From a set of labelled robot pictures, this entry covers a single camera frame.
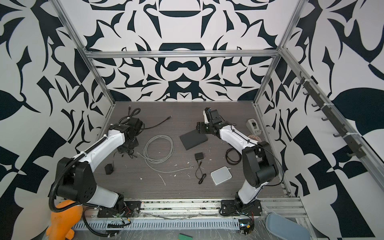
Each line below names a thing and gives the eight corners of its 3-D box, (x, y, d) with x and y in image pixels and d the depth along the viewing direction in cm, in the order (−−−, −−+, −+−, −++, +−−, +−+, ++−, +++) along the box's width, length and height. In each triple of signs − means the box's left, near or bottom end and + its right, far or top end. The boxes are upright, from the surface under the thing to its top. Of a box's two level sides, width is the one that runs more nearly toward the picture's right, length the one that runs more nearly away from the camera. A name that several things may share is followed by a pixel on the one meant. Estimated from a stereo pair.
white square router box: (215, 186, 83) (215, 185, 81) (209, 173, 87) (209, 172, 85) (232, 177, 86) (232, 176, 84) (225, 166, 90) (225, 164, 88)
